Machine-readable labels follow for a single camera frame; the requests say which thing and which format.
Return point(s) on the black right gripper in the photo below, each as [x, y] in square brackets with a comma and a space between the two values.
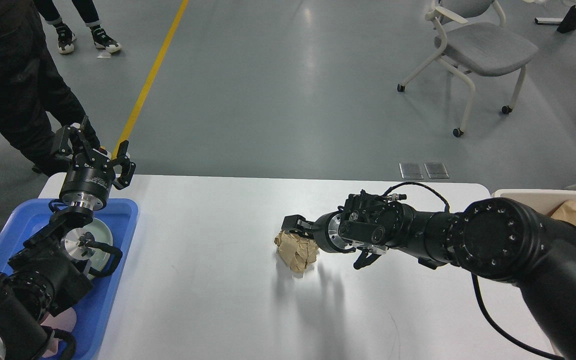
[325, 232]

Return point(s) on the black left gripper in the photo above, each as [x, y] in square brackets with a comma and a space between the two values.
[87, 182]

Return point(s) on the brown paper ball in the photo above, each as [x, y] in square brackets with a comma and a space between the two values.
[297, 252]

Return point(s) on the green plate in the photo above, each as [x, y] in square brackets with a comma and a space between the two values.
[102, 234]

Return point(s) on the pink mug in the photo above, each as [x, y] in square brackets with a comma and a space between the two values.
[65, 321]

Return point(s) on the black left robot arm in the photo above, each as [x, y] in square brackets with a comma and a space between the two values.
[54, 269]

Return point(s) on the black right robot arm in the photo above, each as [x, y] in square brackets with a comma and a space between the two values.
[498, 239]

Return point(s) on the person in black trousers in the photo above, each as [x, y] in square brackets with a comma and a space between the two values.
[31, 88]

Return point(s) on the metal floor socket plate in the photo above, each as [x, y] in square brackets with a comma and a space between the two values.
[411, 171]

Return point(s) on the blue plastic tray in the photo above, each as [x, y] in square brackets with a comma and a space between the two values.
[120, 215]

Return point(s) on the beige plastic bin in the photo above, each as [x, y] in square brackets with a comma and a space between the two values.
[538, 196]

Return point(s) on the grey chair right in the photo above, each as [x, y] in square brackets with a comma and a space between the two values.
[473, 38]

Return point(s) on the desk foot top right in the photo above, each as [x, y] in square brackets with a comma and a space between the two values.
[565, 24]

